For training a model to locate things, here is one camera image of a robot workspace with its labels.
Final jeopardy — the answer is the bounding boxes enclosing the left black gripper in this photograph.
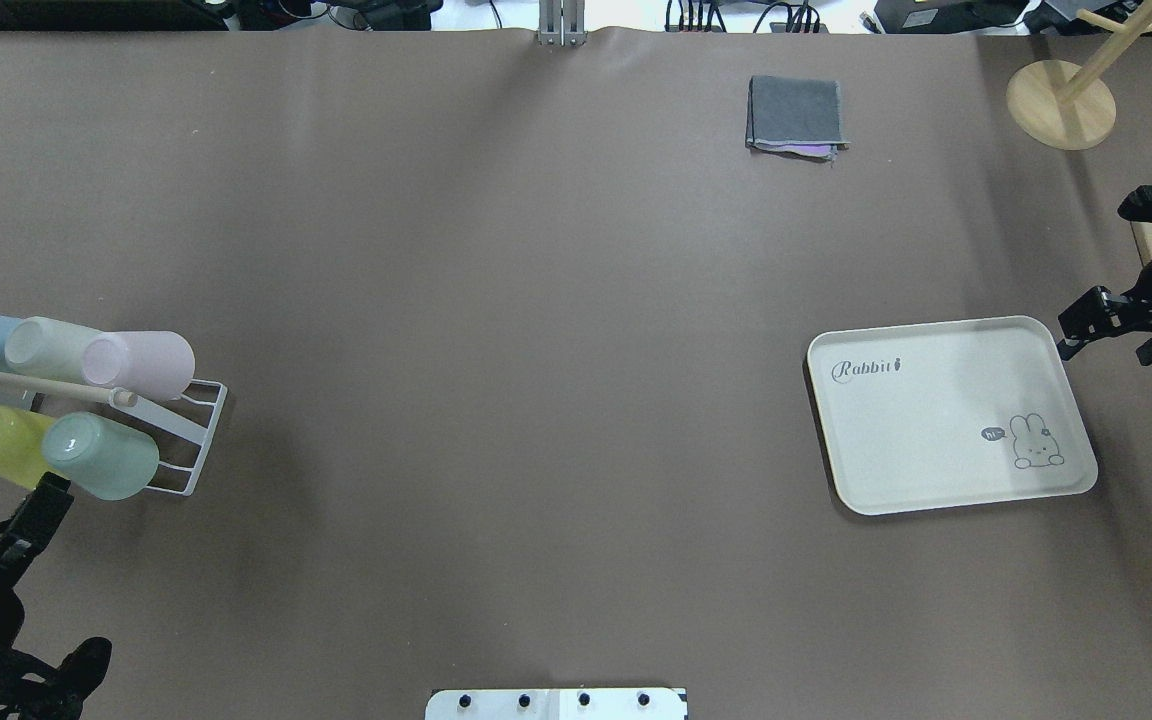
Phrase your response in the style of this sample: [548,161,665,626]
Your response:
[0,473,113,719]

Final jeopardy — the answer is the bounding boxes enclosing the mint green cup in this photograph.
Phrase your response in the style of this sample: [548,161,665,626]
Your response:
[41,414,160,501]

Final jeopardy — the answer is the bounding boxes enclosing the cream rabbit tray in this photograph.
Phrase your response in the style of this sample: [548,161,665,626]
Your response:
[806,316,1100,516]

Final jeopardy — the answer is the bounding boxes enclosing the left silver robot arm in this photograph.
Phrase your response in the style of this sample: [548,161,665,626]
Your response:
[0,473,113,719]

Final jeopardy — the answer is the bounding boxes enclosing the yellow cup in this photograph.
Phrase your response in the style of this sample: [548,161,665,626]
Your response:
[0,406,56,491]

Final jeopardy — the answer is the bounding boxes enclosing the cream white cup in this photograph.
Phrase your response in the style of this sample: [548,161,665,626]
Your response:
[3,316,101,384]

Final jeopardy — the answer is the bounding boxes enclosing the pink cup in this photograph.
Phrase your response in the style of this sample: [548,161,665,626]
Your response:
[79,331,196,402]

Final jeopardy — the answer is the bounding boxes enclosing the wooden cutting board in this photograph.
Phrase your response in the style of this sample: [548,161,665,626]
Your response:
[1129,222,1152,266]

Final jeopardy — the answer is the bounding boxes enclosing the wooden mug tree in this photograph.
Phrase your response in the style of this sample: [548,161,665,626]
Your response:
[1006,1,1152,151]

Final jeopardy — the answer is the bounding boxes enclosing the folded grey cloth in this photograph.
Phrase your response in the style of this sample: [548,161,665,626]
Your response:
[745,76,849,161]

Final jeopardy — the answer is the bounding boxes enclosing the white wire cup rack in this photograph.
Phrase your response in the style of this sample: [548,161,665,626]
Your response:
[0,372,229,497]

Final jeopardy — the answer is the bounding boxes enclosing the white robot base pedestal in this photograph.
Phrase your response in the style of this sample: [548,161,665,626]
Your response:
[424,687,690,719]

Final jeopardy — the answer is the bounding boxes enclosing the aluminium frame post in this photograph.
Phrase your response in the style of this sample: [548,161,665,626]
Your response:
[535,0,588,47]

